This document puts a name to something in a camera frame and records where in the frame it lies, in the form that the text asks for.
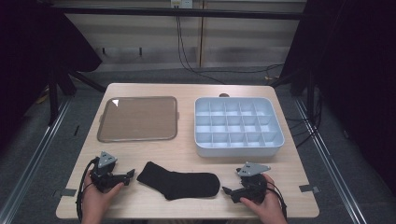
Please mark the person's left hand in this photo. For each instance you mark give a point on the person's left hand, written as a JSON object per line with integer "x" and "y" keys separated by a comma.
{"x": 93, "y": 205}

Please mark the dark curtain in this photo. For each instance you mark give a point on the dark curtain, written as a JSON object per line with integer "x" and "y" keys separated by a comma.
{"x": 358, "y": 77}
{"x": 28, "y": 46}

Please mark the round brown table grommet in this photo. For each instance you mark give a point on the round brown table grommet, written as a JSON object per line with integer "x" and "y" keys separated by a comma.
{"x": 224, "y": 95}

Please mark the black sock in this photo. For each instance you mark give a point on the black sock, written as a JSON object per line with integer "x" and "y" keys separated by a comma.
{"x": 180, "y": 185}

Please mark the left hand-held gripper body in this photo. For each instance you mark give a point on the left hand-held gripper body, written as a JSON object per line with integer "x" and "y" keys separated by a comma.
{"x": 104, "y": 179}

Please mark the clear brown tray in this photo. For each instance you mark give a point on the clear brown tray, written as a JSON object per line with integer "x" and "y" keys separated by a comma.
{"x": 137, "y": 119}

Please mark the black horizontal bar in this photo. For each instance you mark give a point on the black horizontal bar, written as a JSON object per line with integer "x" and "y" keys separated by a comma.
{"x": 124, "y": 11}

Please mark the small black floor object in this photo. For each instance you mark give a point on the small black floor object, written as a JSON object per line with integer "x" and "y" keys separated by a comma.
{"x": 76, "y": 130}

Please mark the person's right hand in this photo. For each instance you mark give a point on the person's right hand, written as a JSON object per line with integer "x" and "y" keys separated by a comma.
{"x": 269, "y": 211}

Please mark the grey tape piece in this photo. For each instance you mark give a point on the grey tape piece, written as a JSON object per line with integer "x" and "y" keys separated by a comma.
{"x": 68, "y": 192}
{"x": 308, "y": 188}

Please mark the white wall socket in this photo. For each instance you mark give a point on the white wall socket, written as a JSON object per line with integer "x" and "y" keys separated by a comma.
{"x": 181, "y": 3}

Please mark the metal floor rail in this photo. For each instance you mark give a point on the metal floor rail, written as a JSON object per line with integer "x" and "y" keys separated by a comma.
{"x": 327, "y": 158}
{"x": 37, "y": 155}

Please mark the black metal stand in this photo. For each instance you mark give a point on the black metal stand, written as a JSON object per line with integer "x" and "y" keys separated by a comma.
{"x": 53, "y": 102}
{"x": 310, "y": 93}

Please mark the light blue divided storage box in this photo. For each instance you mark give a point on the light blue divided storage box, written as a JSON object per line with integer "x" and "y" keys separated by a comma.
{"x": 236, "y": 151}

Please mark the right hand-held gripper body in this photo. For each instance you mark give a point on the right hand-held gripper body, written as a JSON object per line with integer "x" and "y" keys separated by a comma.
{"x": 253, "y": 186}

